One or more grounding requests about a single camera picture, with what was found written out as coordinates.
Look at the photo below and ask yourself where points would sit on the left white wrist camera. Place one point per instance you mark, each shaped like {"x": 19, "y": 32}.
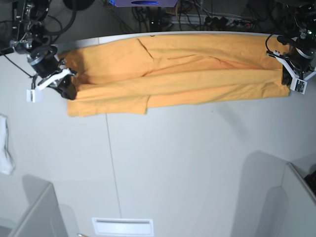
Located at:
{"x": 298, "y": 85}

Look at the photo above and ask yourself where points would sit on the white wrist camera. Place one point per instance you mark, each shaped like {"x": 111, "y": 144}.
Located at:
{"x": 34, "y": 95}
{"x": 298, "y": 85}

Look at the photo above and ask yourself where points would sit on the blue grey device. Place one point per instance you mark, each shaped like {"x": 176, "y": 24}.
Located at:
{"x": 134, "y": 3}

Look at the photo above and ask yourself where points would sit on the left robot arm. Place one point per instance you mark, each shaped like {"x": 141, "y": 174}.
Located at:
{"x": 299, "y": 33}

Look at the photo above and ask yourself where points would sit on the white cloth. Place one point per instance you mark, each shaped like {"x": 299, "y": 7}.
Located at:
{"x": 7, "y": 165}

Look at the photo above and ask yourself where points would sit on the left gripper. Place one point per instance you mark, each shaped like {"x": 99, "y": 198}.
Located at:
{"x": 296, "y": 62}

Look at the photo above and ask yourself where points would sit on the yellow T-shirt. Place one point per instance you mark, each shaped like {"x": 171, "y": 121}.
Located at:
{"x": 132, "y": 75}

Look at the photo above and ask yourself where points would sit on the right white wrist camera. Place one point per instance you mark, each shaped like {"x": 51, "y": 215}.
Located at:
{"x": 34, "y": 95}

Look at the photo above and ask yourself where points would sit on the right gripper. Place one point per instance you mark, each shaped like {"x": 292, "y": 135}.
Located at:
{"x": 51, "y": 72}

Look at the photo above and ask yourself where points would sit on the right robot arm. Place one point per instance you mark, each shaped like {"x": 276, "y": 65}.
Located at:
{"x": 30, "y": 37}

